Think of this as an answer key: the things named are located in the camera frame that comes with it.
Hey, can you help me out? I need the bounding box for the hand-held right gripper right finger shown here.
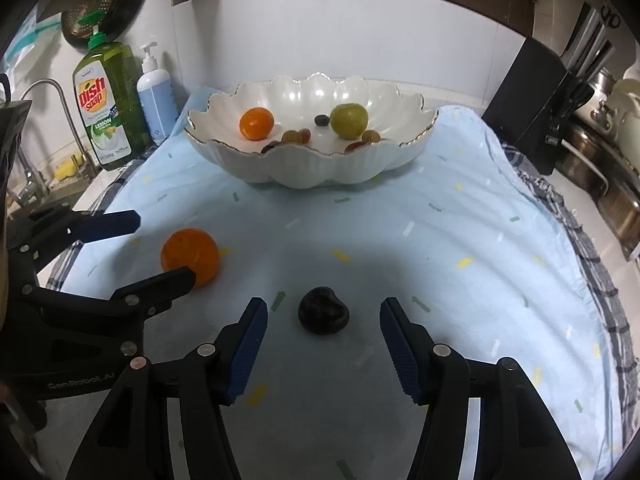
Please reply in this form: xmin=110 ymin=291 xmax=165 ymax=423
xmin=378 ymin=297 xmax=583 ymax=480

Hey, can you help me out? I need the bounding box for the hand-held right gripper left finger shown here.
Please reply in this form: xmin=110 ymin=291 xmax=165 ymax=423
xmin=65 ymin=297 xmax=269 ymax=480

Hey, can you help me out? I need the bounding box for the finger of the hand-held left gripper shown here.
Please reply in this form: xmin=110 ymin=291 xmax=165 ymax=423
xmin=7 ymin=207 xmax=142 ymax=282
xmin=20 ymin=266 xmax=197 ymax=357

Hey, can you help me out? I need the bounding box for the large orange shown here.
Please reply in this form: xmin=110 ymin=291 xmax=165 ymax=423
xmin=160 ymin=228 xmax=221 ymax=289

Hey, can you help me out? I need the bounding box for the small mandarin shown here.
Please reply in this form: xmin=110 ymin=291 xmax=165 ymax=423
xmin=239 ymin=107 xmax=275 ymax=141

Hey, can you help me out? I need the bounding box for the white scalloped bowl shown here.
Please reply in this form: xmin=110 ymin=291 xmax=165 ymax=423
xmin=182 ymin=74 xmax=440 ymax=190

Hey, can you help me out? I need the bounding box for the green plum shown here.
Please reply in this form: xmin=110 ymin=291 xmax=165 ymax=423
xmin=330 ymin=103 xmax=369 ymax=140

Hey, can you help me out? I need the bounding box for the yellow sponge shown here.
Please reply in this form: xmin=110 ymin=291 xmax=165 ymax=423
xmin=55 ymin=152 xmax=84 ymax=181

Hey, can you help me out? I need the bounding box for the light blue towel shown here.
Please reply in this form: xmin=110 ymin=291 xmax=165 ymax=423
xmin=60 ymin=87 xmax=626 ymax=480

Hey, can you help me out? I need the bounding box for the green dish soap bottle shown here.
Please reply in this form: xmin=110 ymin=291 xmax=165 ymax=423
xmin=72 ymin=24 xmax=146 ymax=171

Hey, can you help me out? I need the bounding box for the blue pump bottle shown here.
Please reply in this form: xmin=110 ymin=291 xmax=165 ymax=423
xmin=136 ymin=42 xmax=179 ymax=146

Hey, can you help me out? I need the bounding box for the slim steel faucet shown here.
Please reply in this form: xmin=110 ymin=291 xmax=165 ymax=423
xmin=20 ymin=78 xmax=101 ymax=181

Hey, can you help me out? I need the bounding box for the hanging plastic package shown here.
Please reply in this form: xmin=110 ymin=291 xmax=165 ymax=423
xmin=7 ymin=10 xmax=64 ymax=62

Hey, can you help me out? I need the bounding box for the dark round strainer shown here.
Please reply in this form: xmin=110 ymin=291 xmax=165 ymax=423
xmin=61 ymin=0 xmax=136 ymax=54

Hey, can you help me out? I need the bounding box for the checked grey cloth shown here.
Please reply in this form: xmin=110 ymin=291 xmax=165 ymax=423
xmin=50 ymin=142 xmax=640 ymax=461

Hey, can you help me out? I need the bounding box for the steel tray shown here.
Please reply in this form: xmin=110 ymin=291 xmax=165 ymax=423
xmin=597 ymin=180 xmax=640 ymax=262

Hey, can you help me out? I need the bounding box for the steel pot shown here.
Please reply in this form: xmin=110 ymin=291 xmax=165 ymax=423
xmin=555 ymin=120 xmax=622 ymax=202

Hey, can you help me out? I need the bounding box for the black knife block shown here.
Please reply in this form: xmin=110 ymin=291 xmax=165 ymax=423
xmin=481 ymin=37 xmax=596 ymax=176

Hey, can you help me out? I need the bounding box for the white ceramic jar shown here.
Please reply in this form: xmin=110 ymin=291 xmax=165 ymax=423
xmin=590 ymin=95 xmax=621 ymax=132

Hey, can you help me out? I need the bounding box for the white kettle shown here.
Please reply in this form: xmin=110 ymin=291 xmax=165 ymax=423
xmin=612 ymin=62 xmax=640 ymax=147

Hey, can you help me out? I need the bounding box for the steel lidded container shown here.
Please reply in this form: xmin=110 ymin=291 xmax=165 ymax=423
xmin=595 ymin=67 xmax=626 ymax=97

